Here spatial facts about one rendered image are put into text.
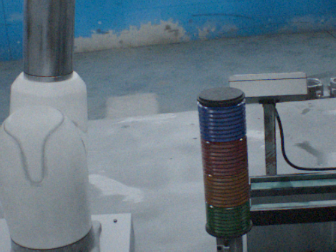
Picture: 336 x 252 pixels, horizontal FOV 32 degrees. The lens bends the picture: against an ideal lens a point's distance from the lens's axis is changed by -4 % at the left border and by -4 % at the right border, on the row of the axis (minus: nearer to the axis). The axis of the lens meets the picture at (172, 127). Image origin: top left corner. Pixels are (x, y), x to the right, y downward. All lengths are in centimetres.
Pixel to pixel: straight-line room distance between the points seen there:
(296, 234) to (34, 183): 47
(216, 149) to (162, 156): 91
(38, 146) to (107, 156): 73
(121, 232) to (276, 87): 45
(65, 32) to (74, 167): 28
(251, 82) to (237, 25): 532
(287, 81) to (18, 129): 60
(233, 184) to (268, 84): 57
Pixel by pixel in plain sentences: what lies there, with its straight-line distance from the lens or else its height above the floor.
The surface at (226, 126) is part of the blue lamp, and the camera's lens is 74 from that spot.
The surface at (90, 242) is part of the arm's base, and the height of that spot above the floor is 90.
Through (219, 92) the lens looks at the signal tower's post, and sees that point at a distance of 76.
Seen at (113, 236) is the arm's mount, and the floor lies 86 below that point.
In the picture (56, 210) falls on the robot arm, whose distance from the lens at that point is 101.
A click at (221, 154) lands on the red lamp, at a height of 115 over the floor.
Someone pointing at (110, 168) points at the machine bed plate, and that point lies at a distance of 162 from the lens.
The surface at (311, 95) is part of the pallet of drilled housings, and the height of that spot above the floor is 29.
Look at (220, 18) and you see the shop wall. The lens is 659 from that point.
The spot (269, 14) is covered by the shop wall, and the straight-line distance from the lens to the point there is 666.
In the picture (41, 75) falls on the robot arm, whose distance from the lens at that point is 116.
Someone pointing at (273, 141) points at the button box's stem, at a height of 93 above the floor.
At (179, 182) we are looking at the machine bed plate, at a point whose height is 80.
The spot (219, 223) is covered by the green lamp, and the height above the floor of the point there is 105.
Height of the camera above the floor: 145
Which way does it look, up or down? 21 degrees down
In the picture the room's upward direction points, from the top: 6 degrees counter-clockwise
